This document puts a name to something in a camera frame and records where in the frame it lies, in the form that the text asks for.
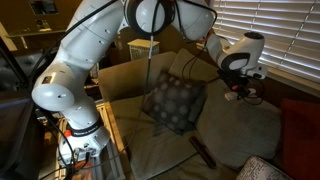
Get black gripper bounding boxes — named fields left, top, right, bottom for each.
left=218, top=70, right=250, bottom=92

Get grey remote control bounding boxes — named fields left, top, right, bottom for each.
left=224, top=88, right=256, bottom=101

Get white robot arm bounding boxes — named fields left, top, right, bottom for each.
left=32, top=0, right=265, bottom=164

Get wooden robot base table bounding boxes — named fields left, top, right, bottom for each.
left=56, top=103, right=128, bottom=180

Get dark remote control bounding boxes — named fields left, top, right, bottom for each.
left=189, top=136, right=216, bottom=169

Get beige sofa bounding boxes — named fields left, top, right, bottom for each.
left=97, top=48, right=284, bottom=180

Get dark patterned cushion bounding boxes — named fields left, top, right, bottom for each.
left=143, top=71, right=206, bottom=135

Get red cushion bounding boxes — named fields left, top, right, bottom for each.
left=281, top=99, right=320, bottom=180

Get white window blinds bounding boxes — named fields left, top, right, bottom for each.
left=213, top=0, right=320, bottom=83

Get white patterned cushion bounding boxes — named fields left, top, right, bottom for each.
left=236, top=156, right=293, bottom=180

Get white slatted box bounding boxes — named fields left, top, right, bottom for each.
left=127, top=39, right=160, bottom=60

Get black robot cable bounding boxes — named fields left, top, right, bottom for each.
left=33, top=0, right=219, bottom=180

